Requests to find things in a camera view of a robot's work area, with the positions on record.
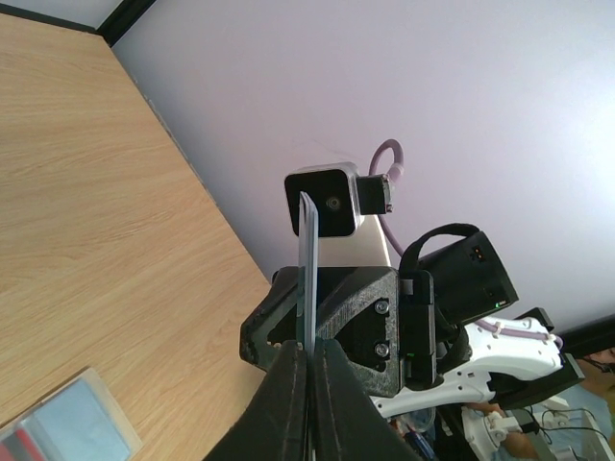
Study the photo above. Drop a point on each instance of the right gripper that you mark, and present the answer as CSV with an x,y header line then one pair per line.
x,y
383,320

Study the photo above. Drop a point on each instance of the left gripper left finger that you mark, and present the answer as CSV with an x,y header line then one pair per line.
x,y
273,425

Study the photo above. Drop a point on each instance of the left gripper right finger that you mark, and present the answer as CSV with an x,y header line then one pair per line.
x,y
347,424

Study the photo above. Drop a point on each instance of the teal credit card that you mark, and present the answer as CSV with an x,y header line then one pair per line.
x,y
306,303

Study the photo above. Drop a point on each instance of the beige card holder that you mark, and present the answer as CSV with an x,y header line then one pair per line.
x,y
79,420

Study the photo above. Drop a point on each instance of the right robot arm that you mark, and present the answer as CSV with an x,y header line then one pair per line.
x,y
478,355

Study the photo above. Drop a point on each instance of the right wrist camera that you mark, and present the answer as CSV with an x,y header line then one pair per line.
x,y
349,208

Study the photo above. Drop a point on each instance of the black aluminium frame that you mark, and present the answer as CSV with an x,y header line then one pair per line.
x,y
113,28

